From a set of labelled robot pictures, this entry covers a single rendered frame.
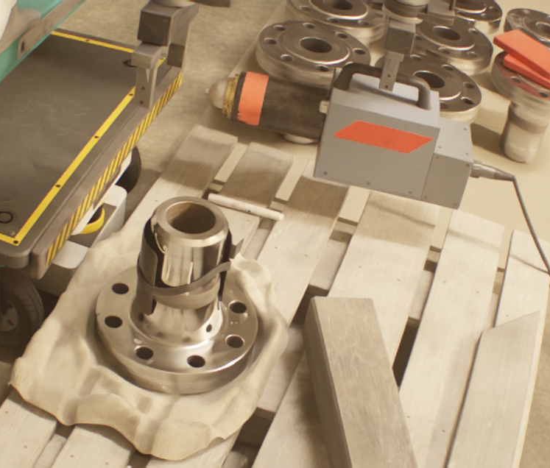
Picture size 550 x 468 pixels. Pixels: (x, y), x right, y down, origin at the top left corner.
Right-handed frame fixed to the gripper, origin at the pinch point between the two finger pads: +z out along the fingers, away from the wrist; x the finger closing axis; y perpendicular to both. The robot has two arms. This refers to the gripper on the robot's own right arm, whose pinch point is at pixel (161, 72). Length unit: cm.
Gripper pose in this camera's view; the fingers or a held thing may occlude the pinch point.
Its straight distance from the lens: 152.9
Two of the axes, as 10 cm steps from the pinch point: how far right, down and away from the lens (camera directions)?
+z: -1.6, 7.7, 6.2
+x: -2.8, 5.7, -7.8
